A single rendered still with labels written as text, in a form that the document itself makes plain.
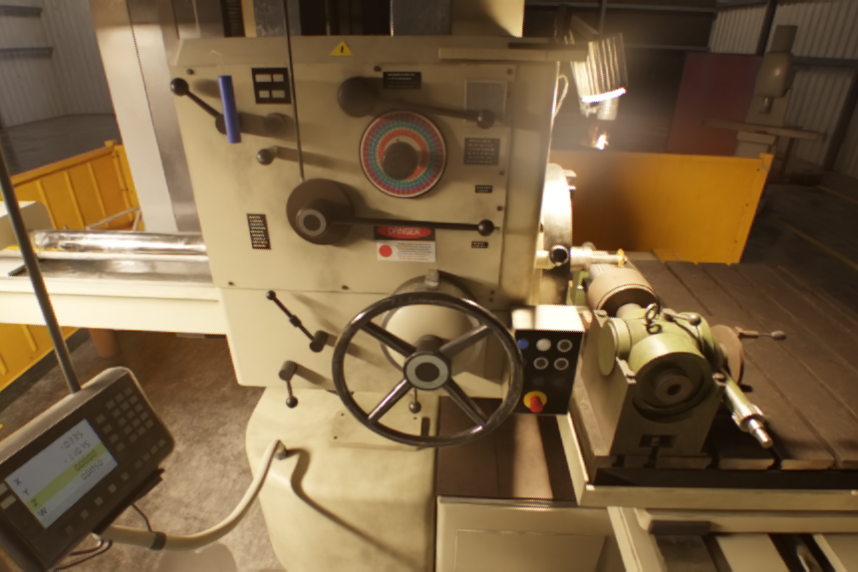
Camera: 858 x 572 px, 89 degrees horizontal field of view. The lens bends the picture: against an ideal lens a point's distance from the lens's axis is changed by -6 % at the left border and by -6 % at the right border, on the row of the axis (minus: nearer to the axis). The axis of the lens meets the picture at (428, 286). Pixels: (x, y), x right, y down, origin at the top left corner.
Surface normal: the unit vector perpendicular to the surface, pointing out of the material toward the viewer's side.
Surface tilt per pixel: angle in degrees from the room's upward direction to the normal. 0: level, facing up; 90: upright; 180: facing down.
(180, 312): 90
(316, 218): 90
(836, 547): 0
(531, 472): 0
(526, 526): 90
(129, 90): 90
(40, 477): 70
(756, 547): 0
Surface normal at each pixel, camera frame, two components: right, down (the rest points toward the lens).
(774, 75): -0.63, 0.36
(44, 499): 0.90, -0.15
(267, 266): -0.06, 0.47
